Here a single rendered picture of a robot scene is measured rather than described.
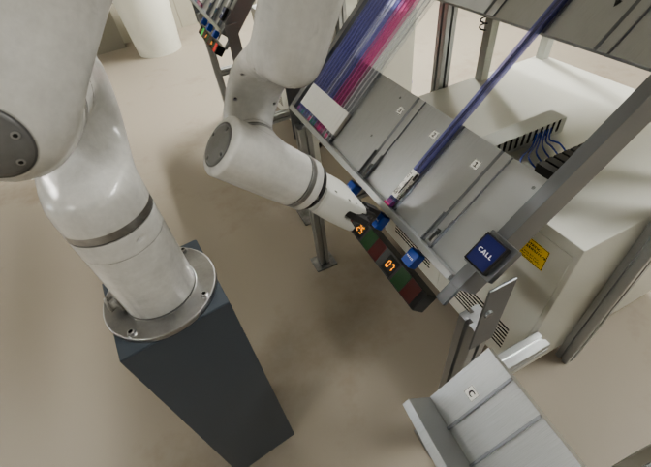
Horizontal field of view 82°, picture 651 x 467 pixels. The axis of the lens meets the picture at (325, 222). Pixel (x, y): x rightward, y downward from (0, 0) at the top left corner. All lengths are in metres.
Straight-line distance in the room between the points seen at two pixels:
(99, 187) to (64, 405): 1.18
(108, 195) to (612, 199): 0.95
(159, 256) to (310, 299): 0.95
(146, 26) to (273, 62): 3.59
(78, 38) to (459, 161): 0.55
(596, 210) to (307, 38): 0.73
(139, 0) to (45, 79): 3.55
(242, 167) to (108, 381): 1.20
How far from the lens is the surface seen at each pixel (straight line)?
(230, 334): 0.72
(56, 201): 0.55
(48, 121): 0.42
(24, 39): 0.42
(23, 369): 1.81
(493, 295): 0.59
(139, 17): 4.00
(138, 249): 0.57
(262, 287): 1.55
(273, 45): 0.44
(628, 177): 1.10
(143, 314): 0.67
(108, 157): 0.55
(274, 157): 0.51
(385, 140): 0.80
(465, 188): 0.67
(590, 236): 0.91
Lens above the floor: 1.21
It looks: 45 degrees down
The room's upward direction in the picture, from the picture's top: 8 degrees counter-clockwise
